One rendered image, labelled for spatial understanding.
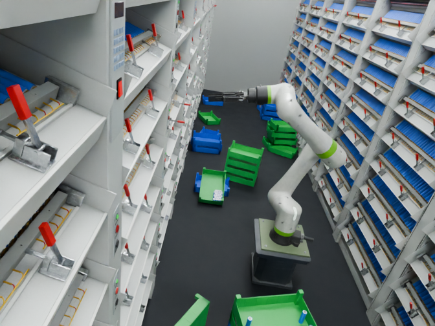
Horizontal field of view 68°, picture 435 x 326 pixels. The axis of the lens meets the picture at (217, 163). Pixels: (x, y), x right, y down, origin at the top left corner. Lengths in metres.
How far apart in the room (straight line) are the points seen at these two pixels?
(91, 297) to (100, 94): 0.43
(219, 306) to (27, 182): 1.67
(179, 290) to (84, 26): 1.67
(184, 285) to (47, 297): 1.54
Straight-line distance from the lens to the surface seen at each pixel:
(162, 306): 1.94
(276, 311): 1.51
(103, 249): 0.74
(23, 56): 0.59
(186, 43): 1.93
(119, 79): 0.59
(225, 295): 2.03
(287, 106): 1.53
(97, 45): 0.54
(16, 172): 0.41
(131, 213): 0.97
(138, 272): 1.35
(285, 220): 1.89
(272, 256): 1.92
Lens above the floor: 1.55
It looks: 28 degrees down
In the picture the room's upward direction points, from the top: 10 degrees clockwise
